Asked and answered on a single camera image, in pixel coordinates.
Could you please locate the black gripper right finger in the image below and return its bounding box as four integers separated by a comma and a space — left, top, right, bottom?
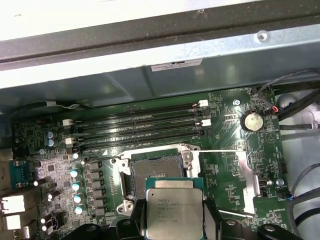
203, 196, 299, 240

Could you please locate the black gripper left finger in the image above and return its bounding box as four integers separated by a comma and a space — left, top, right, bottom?
66, 196, 148, 240

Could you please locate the silver CPU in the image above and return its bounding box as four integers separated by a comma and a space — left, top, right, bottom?
144, 177, 205, 240

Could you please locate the metal socket cover frame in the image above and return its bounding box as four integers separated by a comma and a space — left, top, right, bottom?
183, 146, 260, 218

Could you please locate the CPU socket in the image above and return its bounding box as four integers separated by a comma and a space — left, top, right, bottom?
109, 144, 201, 218

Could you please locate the black RAM slot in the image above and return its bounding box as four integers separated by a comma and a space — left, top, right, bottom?
72, 118, 211, 138
63, 108, 210, 128
72, 99, 210, 118
64, 127, 209, 147

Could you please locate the green motherboard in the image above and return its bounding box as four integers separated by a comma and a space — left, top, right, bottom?
0, 87, 286, 240

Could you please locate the round coin cell battery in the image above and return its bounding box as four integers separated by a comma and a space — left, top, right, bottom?
240, 109, 265, 133

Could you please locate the silver rear port block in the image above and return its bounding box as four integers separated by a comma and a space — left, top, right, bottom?
0, 194, 26, 215
3, 214, 29, 232

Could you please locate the blue port connector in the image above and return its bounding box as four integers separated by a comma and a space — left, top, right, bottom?
8, 160, 38, 190

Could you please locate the white sticker label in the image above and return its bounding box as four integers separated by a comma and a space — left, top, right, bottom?
150, 59, 204, 73

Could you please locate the black and grey PC case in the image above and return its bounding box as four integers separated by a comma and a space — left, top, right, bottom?
0, 0, 320, 240

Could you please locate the grey looped cable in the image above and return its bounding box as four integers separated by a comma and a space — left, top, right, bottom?
286, 163, 320, 240

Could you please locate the black cable with white tag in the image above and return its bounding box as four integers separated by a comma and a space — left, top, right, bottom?
11, 100, 97, 111

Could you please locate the thin grey wire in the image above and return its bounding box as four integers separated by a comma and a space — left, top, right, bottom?
251, 71, 320, 111

